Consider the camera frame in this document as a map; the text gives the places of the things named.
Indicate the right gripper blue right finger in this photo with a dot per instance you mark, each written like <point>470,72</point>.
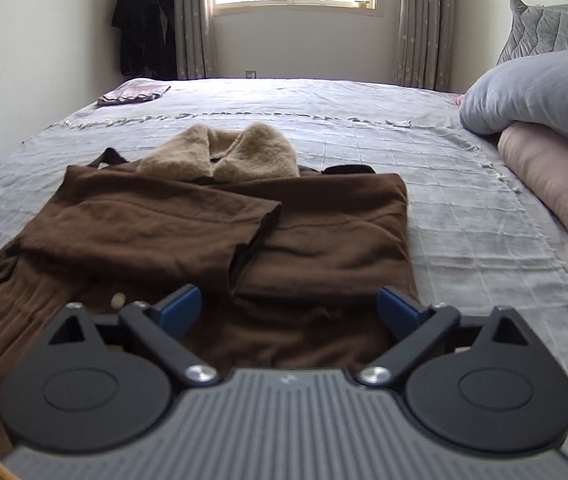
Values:
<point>421,332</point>

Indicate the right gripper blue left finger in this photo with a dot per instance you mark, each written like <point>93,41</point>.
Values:
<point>156,330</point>

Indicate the brown coat with fur collar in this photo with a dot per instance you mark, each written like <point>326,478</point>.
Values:
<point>289,268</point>

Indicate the dark hanging clothes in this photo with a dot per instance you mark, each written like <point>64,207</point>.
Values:
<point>147,41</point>

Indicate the grey checked bedspread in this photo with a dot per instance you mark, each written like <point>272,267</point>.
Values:
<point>478,237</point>

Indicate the pink folded quilt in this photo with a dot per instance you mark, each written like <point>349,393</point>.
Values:
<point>539,158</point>

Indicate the small folded patterned cloth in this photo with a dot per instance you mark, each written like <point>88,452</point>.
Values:
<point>133,93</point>

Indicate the right beige curtain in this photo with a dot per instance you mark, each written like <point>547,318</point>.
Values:
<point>424,52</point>

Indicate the beige curtain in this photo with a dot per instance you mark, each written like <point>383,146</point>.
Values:
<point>424,52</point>
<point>194,39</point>

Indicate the grey-blue folded duvet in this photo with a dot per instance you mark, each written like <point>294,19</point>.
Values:
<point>531,89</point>

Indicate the grey quilted headboard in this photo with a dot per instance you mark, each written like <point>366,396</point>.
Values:
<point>535,30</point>

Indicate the left beige curtain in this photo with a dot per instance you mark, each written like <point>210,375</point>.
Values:
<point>194,39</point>

